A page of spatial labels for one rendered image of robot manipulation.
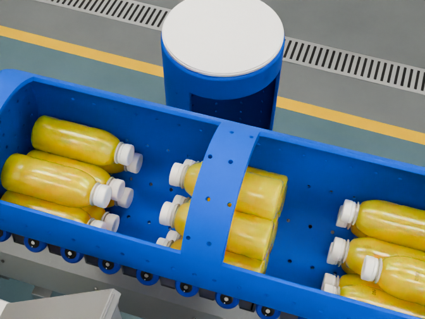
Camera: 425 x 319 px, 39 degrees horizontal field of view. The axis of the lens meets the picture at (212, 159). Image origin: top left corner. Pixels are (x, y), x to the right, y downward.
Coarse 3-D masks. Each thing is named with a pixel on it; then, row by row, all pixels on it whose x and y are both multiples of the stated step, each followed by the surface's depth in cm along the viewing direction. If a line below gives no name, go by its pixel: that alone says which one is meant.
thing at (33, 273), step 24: (0, 264) 120; (24, 264) 118; (96, 264) 113; (48, 288) 120; (72, 288) 118; (96, 288) 115; (120, 288) 114; (144, 312) 115; (168, 312) 113; (192, 312) 112
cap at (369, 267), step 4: (368, 256) 93; (372, 256) 93; (364, 260) 95; (368, 260) 92; (372, 260) 92; (376, 260) 93; (364, 264) 94; (368, 264) 92; (372, 264) 92; (376, 264) 92; (364, 268) 92; (368, 268) 92; (372, 268) 92; (376, 268) 92; (364, 272) 92; (368, 272) 92; (372, 272) 92; (360, 276) 94; (364, 276) 92; (368, 276) 92; (372, 276) 92; (368, 280) 93; (372, 280) 92
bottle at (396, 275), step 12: (384, 264) 92; (396, 264) 91; (408, 264) 91; (420, 264) 91; (384, 276) 91; (396, 276) 90; (408, 276) 90; (420, 276) 89; (384, 288) 92; (396, 288) 90; (408, 288) 90; (420, 288) 89; (408, 300) 91; (420, 300) 90
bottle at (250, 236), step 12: (180, 216) 96; (240, 216) 95; (252, 216) 96; (180, 228) 96; (240, 228) 94; (252, 228) 94; (264, 228) 94; (228, 240) 94; (240, 240) 94; (252, 240) 93; (264, 240) 93; (240, 252) 95; (252, 252) 94; (264, 252) 94
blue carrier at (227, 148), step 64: (0, 128) 107; (128, 128) 116; (192, 128) 110; (256, 128) 98; (0, 192) 113; (320, 192) 111; (384, 192) 107; (128, 256) 95; (192, 256) 90; (320, 256) 111
